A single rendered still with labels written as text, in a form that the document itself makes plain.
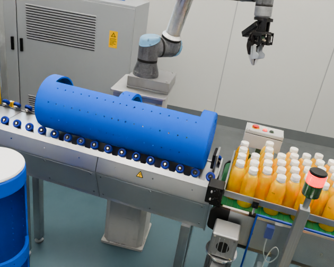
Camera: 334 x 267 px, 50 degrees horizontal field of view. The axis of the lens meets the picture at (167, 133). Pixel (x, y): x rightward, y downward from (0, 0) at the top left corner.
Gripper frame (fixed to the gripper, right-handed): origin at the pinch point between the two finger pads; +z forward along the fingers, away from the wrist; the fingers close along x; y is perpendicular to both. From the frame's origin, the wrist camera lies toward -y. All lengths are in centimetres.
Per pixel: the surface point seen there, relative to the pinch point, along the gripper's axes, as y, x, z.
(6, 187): -1, -108, 46
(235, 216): 25, -19, 63
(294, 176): 34, 3, 43
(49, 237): -89, -82, 136
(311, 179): 55, -13, 31
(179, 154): 0, -35, 42
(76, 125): -35, -74, 35
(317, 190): 57, -11, 35
